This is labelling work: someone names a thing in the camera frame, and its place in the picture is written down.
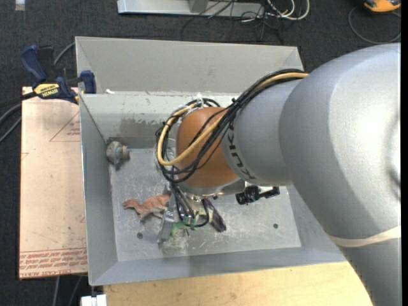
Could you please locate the orange-brown toy dinosaur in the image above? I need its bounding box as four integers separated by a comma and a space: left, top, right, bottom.
122, 192, 173, 222

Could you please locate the grey round toy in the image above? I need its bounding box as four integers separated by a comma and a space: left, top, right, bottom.
106, 140, 131, 166

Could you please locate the grey metal bin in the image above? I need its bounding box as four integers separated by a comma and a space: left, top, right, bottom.
75, 36, 347, 287

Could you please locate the black cylinder on white bracket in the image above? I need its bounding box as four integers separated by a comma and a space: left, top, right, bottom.
235, 180, 281, 206

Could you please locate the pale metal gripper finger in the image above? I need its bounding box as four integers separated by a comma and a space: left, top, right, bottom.
157, 210, 175, 244

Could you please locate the brown cardboard board, red print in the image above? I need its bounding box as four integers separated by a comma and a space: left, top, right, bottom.
18, 86, 89, 280

